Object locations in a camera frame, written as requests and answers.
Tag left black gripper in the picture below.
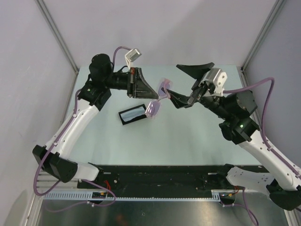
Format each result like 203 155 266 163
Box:
104 67 158 100

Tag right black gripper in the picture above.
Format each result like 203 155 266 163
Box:
162 62 232 120

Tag black glasses case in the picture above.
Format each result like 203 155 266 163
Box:
118 104 147 125

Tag pink purple sunglasses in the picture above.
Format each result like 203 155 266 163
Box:
145 78 172 118

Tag light blue cleaning cloth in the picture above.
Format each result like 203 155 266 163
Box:
120 106 146 123

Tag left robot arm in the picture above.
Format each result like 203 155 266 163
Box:
32 49 158 188

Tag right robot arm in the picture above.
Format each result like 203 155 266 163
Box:
166 63 301 211

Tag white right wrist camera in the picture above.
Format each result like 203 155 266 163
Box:
204 68 228 97

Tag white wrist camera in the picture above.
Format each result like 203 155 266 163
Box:
125 48 142 69
204 68 228 97

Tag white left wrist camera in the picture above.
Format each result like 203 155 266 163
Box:
125 48 142 69

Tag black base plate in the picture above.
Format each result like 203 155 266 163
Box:
48 164 276 205

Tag white slotted cable duct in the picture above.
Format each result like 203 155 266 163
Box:
42 189 222 202

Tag right aluminium corner post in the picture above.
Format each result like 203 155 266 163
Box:
240 0 287 72

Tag aluminium corner post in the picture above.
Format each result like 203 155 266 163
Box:
35 0 79 74
240 0 287 72

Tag left aluminium corner post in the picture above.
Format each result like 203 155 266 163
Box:
35 0 79 74

